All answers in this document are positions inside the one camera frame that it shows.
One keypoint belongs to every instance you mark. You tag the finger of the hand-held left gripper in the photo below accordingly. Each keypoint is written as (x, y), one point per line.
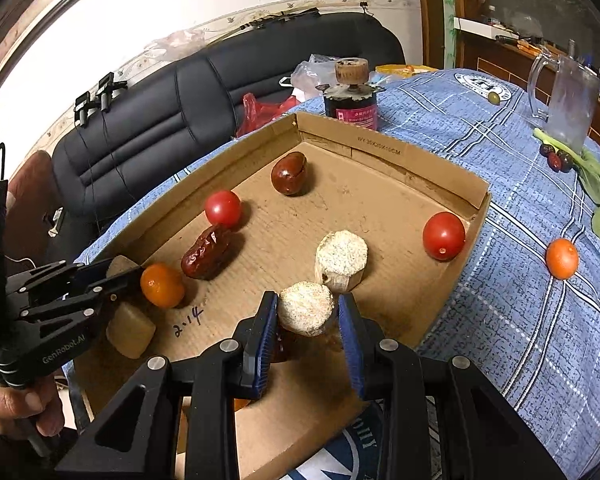
(55, 275)
(105, 291)

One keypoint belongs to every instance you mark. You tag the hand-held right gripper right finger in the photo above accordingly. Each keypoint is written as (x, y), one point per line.
(351, 347)

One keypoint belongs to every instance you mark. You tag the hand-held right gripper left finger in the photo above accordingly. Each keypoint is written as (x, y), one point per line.
(264, 342)

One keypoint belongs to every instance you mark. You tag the dark brown dried date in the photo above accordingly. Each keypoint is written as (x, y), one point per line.
(286, 347)

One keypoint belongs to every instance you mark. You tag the shallow cardboard box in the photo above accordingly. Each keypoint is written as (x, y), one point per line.
(280, 240)

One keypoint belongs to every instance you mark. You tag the wrinkled red date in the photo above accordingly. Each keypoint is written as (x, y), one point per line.
(207, 252)

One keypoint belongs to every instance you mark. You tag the red cherry tomato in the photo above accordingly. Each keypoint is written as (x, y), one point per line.
(223, 208)
(443, 236)

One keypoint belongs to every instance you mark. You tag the smooth red date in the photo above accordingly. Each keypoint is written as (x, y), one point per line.
(290, 173)

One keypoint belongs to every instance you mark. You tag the person's left hand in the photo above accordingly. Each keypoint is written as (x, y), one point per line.
(20, 405)

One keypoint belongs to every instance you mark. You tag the small orange mandarin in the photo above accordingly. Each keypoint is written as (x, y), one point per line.
(241, 403)
(562, 258)
(162, 285)

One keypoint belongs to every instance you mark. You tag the black binder clip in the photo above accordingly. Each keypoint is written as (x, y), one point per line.
(82, 107)
(105, 91)
(365, 6)

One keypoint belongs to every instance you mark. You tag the blue plaid tablecloth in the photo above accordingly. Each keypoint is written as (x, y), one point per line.
(505, 260)

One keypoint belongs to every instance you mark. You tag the black leather sofa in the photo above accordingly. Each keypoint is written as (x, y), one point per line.
(180, 110)

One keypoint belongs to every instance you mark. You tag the red plastic bag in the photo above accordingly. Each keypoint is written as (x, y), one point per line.
(260, 110)

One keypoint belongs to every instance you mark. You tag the black motor with red label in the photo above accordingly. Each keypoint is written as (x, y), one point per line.
(352, 100)

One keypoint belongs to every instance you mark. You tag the clear plastic bag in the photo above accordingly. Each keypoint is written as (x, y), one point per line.
(312, 72)

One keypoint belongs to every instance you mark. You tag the yellow packet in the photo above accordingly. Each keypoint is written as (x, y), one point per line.
(400, 69)

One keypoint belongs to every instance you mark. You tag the green olive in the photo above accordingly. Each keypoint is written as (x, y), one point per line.
(493, 98)

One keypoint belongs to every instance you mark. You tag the green leafy vegetable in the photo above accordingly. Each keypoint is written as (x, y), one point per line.
(597, 185)

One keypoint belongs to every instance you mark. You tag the clear glass mug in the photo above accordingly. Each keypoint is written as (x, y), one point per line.
(565, 105)

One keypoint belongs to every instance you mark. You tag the wooden cabinet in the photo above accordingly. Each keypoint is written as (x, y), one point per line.
(432, 20)

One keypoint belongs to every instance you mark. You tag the flat white box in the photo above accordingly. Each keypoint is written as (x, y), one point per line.
(472, 26)

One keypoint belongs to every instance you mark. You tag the glass bottle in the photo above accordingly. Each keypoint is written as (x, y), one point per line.
(571, 48)

